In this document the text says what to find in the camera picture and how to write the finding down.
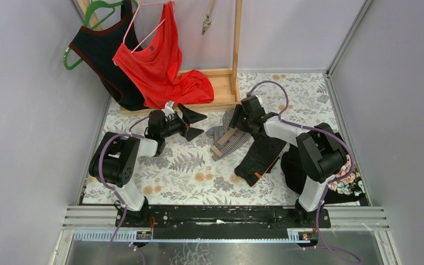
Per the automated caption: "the wooden clip hanger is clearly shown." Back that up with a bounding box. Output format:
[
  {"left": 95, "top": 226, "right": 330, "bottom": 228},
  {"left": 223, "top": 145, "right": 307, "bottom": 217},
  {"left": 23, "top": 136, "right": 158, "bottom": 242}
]
[{"left": 210, "top": 128, "right": 237, "bottom": 157}]

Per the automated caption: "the grey striped underwear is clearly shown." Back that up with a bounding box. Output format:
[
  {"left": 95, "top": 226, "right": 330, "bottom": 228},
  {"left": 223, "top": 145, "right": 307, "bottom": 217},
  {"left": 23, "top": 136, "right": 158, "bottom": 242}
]
[{"left": 206, "top": 111, "right": 251, "bottom": 161}]

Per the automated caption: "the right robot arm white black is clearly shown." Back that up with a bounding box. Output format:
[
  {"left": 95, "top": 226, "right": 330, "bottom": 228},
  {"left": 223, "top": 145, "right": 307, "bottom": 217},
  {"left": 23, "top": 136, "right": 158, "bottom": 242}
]
[{"left": 230, "top": 96, "right": 353, "bottom": 213}]

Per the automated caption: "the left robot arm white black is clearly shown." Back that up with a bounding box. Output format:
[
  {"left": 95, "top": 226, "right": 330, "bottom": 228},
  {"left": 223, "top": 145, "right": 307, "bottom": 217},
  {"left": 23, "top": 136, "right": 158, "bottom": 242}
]
[{"left": 88, "top": 101, "right": 207, "bottom": 212}]

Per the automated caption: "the black underwear orange trim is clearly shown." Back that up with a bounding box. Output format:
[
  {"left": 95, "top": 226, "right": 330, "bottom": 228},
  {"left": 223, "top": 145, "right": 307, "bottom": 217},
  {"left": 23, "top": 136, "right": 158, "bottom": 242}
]
[{"left": 234, "top": 136, "right": 287, "bottom": 187}]

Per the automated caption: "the green plastic hanger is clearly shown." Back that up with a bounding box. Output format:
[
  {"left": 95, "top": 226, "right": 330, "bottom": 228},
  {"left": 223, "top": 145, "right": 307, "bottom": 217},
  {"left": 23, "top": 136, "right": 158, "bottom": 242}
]
[{"left": 62, "top": 1, "right": 124, "bottom": 70}]

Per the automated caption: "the wooden clothes rack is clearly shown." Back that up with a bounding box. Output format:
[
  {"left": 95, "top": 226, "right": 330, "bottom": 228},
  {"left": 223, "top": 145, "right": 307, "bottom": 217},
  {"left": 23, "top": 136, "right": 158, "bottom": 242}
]
[{"left": 72, "top": 0, "right": 242, "bottom": 116}]

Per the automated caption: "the floral patterned table mat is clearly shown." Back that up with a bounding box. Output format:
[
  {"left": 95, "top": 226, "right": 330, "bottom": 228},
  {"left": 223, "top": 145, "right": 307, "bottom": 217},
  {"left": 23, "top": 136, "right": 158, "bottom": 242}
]
[{"left": 84, "top": 71, "right": 363, "bottom": 206}]

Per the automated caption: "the dark tank top red trim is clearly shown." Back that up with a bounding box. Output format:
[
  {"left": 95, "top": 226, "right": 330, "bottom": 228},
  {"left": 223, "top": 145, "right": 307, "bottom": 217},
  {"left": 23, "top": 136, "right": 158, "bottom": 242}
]
[{"left": 68, "top": 1, "right": 146, "bottom": 111}]

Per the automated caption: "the black floral garment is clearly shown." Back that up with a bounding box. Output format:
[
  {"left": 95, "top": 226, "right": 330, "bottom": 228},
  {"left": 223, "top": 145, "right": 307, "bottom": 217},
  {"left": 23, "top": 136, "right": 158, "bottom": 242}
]
[{"left": 280, "top": 145, "right": 366, "bottom": 204}]

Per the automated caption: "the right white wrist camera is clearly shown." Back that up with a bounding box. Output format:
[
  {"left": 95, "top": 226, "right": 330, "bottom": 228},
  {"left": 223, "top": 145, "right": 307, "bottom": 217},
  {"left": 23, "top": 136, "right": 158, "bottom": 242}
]
[{"left": 245, "top": 94, "right": 263, "bottom": 108}]

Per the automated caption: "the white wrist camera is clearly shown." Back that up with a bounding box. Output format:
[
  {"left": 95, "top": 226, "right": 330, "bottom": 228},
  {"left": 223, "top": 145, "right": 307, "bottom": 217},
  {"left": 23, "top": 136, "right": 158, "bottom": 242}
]
[
  {"left": 163, "top": 101, "right": 176, "bottom": 116},
  {"left": 245, "top": 94, "right": 263, "bottom": 108}
]

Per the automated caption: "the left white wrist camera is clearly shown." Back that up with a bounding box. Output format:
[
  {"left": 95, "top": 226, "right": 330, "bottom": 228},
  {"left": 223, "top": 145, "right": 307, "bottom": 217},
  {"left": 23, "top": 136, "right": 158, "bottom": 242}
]
[{"left": 163, "top": 101, "right": 176, "bottom": 116}]

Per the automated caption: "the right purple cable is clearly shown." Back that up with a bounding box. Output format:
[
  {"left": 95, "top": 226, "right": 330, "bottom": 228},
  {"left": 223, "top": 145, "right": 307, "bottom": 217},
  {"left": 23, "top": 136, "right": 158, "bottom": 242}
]
[{"left": 246, "top": 80, "right": 363, "bottom": 265}]

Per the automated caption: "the purple cable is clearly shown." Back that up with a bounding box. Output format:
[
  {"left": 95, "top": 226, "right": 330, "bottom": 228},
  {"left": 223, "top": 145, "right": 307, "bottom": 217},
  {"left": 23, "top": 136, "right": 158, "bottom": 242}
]
[
  {"left": 246, "top": 80, "right": 363, "bottom": 265},
  {"left": 98, "top": 115, "right": 151, "bottom": 265}
]

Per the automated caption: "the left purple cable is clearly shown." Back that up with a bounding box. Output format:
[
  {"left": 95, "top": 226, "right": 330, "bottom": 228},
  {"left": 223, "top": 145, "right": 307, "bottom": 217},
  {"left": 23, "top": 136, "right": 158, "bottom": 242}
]
[{"left": 98, "top": 115, "right": 151, "bottom": 265}]

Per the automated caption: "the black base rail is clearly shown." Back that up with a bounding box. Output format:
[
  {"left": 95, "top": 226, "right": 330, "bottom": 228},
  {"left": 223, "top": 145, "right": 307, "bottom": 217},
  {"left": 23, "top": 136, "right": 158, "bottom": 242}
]
[{"left": 115, "top": 203, "right": 331, "bottom": 240}]

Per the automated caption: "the pink wire hanger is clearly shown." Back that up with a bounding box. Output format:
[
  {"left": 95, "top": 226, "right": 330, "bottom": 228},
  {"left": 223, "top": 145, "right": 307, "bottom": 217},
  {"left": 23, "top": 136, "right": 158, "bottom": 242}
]
[{"left": 123, "top": 1, "right": 176, "bottom": 53}]

